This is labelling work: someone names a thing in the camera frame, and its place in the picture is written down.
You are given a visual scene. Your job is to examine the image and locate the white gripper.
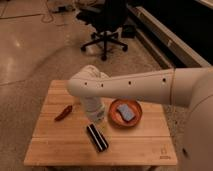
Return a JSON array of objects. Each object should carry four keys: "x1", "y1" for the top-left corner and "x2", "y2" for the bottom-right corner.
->
[{"x1": 87, "y1": 107, "x2": 105, "y2": 122}]

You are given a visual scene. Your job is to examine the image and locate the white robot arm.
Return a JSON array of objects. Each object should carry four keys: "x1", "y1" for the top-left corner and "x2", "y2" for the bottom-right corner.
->
[{"x1": 67, "y1": 65, "x2": 213, "y2": 171}]

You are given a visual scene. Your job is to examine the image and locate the black whiteboard eraser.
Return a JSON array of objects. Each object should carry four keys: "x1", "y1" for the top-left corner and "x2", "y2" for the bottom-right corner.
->
[{"x1": 86, "y1": 124, "x2": 109, "y2": 152}]

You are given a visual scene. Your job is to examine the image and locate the orange round bowl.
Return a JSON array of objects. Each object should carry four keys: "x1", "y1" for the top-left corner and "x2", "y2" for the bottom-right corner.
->
[{"x1": 108, "y1": 99, "x2": 143, "y2": 127}]

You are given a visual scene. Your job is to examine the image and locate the blue sponge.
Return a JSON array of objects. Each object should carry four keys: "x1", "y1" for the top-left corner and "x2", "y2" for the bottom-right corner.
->
[{"x1": 117, "y1": 104, "x2": 135, "y2": 122}]

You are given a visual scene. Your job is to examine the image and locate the red chili pepper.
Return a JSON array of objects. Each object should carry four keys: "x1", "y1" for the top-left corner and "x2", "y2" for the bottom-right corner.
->
[{"x1": 54, "y1": 105, "x2": 73, "y2": 121}]

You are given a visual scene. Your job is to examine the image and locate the wooden table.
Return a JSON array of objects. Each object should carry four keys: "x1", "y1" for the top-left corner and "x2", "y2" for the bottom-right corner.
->
[{"x1": 24, "y1": 80, "x2": 177, "y2": 166}]

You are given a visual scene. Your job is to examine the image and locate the black office chair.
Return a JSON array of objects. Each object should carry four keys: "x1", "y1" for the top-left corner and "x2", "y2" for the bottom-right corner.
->
[{"x1": 76, "y1": 0, "x2": 128, "y2": 61}]

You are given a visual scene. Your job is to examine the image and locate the floor cable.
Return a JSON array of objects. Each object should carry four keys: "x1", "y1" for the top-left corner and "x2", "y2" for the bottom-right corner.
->
[{"x1": 39, "y1": 0, "x2": 73, "y2": 25}]

